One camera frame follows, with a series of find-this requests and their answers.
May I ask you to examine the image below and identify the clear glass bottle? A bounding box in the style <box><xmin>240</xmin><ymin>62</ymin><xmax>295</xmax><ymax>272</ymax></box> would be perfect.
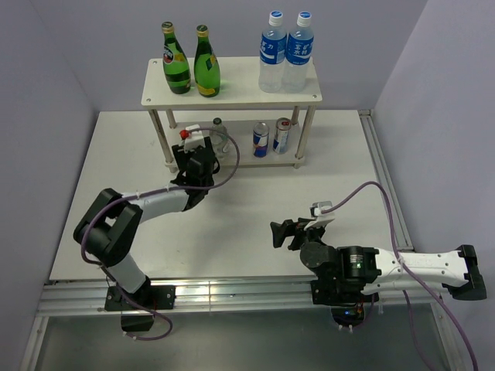
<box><xmin>210</xmin><ymin>117</ymin><xmax>230</xmax><ymax>159</ymax></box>

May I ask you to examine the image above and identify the blue silver drink can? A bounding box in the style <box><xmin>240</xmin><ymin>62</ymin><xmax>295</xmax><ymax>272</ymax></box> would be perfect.
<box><xmin>253</xmin><ymin>122</ymin><xmax>269</xmax><ymax>158</ymax></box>

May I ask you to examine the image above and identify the green glass bottle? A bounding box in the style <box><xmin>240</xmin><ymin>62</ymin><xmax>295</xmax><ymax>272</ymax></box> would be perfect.
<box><xmin>193</xmin><ymin>25</ymin><xmax>220</xmax><ymax>97</ymax></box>
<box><xmin>162</xmin><ymin>22</ymin><xmax>191</xmax><ymax>94</ymax></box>

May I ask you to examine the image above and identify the green glass bottle front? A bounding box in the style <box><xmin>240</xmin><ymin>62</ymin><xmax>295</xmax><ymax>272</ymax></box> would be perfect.
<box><xmin>162</xmin><ymin>22</ymin><xmax>191</xmax><ymax>94</ymax></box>

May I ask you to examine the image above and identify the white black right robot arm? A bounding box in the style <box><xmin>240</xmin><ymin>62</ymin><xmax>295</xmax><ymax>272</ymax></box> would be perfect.
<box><xmin>270</xmin><ymin>216</ymin><xmax>486</xmax><ymax>307</ymax></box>

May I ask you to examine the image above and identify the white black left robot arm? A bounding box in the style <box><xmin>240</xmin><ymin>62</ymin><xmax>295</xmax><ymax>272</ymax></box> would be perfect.
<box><xmin>73</xmin><ymin>130</ymin><xmax>220</xmax><ymax>308</ymax></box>

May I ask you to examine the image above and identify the white two-tier shelf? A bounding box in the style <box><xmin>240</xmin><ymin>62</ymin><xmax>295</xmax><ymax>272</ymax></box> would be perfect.
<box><xmin>141</xmin><ymin>56</ymin><xmax>323</xmax><ymax>172</ymax></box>

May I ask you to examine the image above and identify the blue label water bottle left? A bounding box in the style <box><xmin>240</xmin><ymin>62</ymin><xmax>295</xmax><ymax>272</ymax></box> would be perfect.
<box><xmin>258</xmin><ymin>11</ymin><xmax>287</xmax><ymax>93</ymax></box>

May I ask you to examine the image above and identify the blue label water bottle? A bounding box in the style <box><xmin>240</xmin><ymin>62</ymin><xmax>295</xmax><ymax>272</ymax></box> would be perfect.
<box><xmin>258</xmin><ymin>11</ymin><xmax>287</xmax><ymax>93</ymax></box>
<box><xmin>282</xmin><ymin>12</ymin><xmax>314</xmax><ymax>93</ymax></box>

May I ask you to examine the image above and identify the blue label water bottle right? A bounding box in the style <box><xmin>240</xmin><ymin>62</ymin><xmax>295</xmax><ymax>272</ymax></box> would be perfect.
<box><xmin>282</xmin><ymin>12</ymin><xmax>314</xmax><ymax>93</ymax></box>

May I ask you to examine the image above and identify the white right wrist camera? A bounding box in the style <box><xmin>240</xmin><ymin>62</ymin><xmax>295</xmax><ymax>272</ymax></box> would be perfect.
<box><xmin>304</xmin><ymin>201</ymin><xmax>336</xmax><ymax>230</ymax></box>

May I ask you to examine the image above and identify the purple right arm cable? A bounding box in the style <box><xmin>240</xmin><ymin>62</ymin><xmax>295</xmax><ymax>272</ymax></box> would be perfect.
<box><xmin>320</xmin><ymin>181</ymin><xmax>479</xmax><ymax>371</ymax></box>

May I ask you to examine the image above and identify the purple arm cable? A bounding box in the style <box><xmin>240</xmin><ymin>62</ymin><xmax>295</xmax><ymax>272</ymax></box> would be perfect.
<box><xmin>320</xmin><ymin>181</ymin><xmax>479</xmax><ymax>371</ymax></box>
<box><xmin>80</xmin><ymin>128</ymin><xmax>241</xmax><ymax>342</ymax></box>

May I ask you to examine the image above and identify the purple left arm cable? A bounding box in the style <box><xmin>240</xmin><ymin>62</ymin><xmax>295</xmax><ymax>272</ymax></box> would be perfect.
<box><xmin>80</xmin><ymin>128</ymin><xmax>241</xmax><ymax>342</ymax></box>

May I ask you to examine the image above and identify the aluminium rail frame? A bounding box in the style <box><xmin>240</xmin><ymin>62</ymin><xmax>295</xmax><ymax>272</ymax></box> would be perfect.
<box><xmin>19</xmin><ymin>109</ymin><xmax>465</xmax><ymax>371</ymax></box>

